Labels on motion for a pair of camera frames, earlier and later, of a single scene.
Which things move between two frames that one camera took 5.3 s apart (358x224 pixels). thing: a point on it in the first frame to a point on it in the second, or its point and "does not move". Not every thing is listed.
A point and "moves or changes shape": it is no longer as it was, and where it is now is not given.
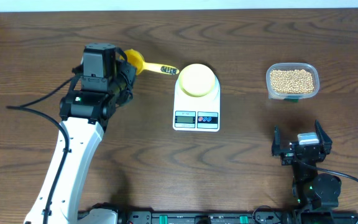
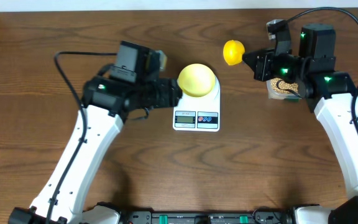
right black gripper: [287, 154] to [261, 71]
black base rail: [207, 217] does not move
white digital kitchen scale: [193, 114] does not move
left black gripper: [129, 72] to [166, 93]
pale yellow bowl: [196, 80] does not move
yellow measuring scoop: [136, 59] moves or changes shape
